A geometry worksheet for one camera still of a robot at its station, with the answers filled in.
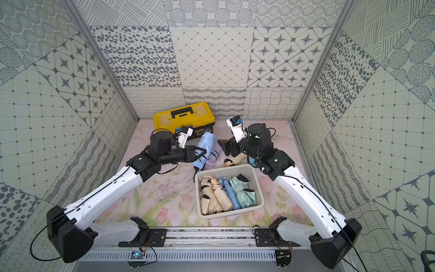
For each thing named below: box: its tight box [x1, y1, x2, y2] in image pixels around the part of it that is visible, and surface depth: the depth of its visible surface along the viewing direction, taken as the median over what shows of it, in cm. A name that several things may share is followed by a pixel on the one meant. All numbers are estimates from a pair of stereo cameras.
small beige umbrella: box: [211, 177, 234, 212], surface depth 76 cm
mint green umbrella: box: [229, 173, 257, 209], surface depth 81 cm
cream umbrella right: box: [223, 152, 249, 168], surface depth 95 cm
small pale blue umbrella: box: [191, 132, 216, 170], surface depth 72 cm
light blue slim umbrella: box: [218, 176, 242, 210], surface depth 84 cm
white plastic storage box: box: [194, 163, 266, 220], surface depth 79 cm
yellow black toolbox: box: [152, 102, 216, 138], surface depth 102 cm
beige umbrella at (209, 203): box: [200, 177, 223, 215], surface depth 76 cm
